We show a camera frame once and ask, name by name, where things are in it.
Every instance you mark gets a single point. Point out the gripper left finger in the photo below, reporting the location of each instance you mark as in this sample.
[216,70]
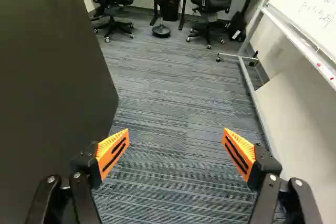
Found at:
[86,163]

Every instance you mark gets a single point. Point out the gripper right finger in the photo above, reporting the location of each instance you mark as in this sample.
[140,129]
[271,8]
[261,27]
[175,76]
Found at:
[262,163]

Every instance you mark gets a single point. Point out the dark door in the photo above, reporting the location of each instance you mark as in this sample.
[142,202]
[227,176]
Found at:
[50,77]

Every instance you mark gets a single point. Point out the black bag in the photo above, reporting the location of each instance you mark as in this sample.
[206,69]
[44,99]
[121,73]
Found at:
[237,27]

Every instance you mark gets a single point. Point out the rolling whiteboard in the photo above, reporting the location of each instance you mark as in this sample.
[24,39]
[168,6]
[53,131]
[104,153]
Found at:
[296,22]

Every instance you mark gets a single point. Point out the black office chair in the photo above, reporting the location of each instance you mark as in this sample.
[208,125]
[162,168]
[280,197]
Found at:
[212,1]
[113,1]

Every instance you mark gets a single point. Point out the black waste bin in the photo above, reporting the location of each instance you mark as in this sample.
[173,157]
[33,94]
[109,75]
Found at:
[172,7]

